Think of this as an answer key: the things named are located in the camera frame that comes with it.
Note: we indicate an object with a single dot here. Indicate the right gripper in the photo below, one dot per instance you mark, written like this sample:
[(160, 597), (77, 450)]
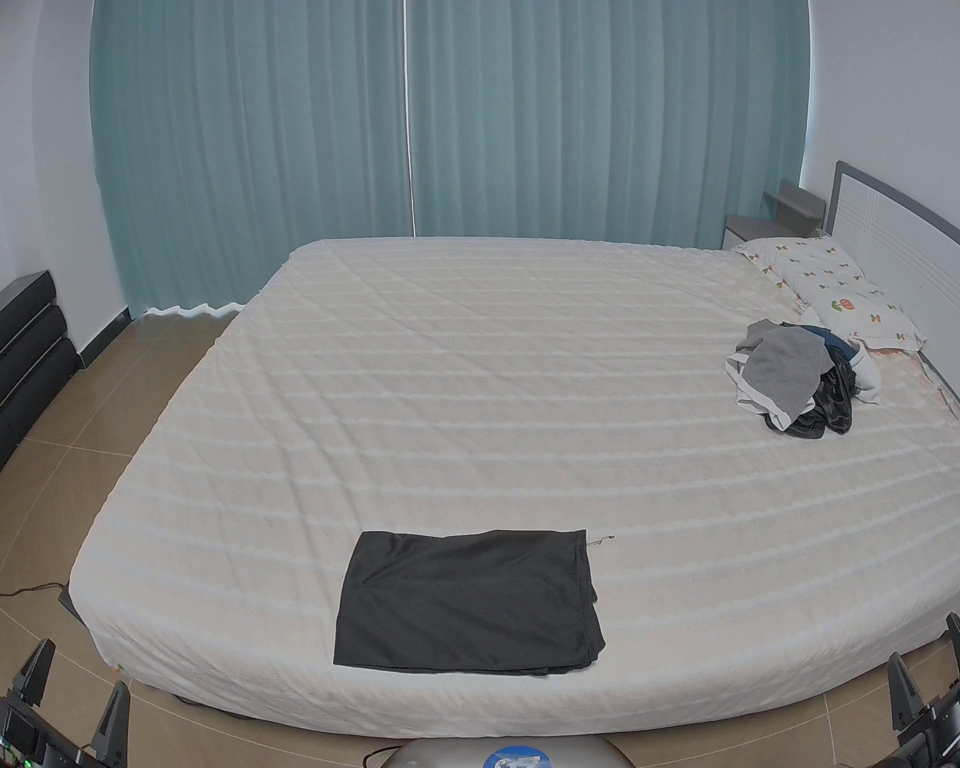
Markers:
[(937, 739)]

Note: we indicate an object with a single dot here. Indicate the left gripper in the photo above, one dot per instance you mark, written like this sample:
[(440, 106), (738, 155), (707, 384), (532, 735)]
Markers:
[(45, 750)]

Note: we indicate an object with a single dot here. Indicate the black T-shirt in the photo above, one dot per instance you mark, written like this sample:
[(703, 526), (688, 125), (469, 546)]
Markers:
[(465, 600)]

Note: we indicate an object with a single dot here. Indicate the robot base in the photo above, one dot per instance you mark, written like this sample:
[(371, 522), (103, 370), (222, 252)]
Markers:
[(450, 754)]

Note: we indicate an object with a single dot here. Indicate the pile of clothes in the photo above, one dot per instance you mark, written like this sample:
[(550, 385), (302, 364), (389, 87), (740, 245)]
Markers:
[(787, 367)]

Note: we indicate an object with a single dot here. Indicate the bed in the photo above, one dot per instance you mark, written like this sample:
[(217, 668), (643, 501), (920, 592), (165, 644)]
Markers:
[(450, 375)]

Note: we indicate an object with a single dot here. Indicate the black chest of drawers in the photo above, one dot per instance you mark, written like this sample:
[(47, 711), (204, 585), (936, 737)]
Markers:
[(30, 352)]

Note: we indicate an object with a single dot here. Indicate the white printed pillow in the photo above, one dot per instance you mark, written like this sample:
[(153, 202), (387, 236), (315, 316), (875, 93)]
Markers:
[(832, 289)]

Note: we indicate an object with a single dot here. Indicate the grey bedside table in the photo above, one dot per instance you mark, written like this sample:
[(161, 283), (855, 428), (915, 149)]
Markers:
[(780, 217)]

